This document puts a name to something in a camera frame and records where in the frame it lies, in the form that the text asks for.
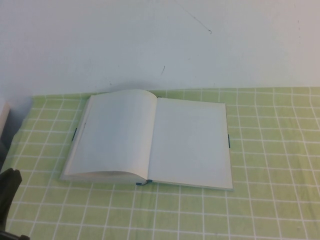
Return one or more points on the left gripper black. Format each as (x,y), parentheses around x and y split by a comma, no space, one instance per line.
(12,237)

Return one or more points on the hardcover textbook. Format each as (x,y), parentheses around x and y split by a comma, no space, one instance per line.
(140,140)

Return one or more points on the beige box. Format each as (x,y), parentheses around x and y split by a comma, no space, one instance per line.
(3,117)

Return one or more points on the green white checked tablecloth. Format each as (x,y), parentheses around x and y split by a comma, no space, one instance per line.
(282,175)

